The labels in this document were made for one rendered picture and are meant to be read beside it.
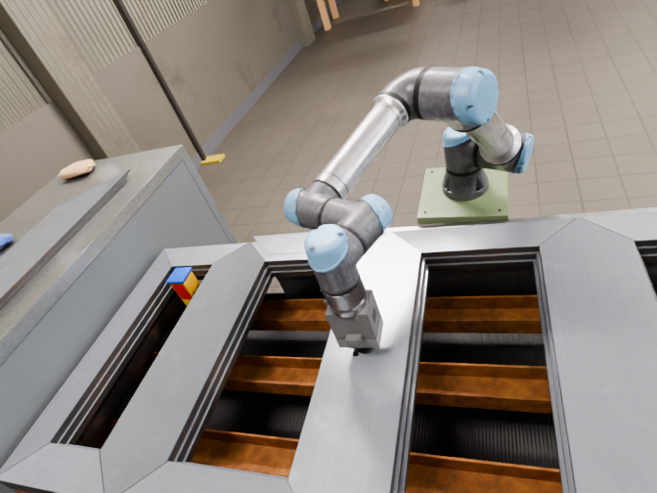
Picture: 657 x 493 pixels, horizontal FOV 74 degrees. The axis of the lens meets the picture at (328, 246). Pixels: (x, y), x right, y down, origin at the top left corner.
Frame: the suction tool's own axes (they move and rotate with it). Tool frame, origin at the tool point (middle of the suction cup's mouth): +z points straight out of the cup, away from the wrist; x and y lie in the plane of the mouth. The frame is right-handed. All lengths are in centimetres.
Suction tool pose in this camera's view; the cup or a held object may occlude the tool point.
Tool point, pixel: (367, 348)
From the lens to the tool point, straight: 95.5
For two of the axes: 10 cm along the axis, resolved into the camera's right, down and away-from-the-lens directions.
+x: 2.2, -6.7, 7.1
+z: 2.9, 7.4, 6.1
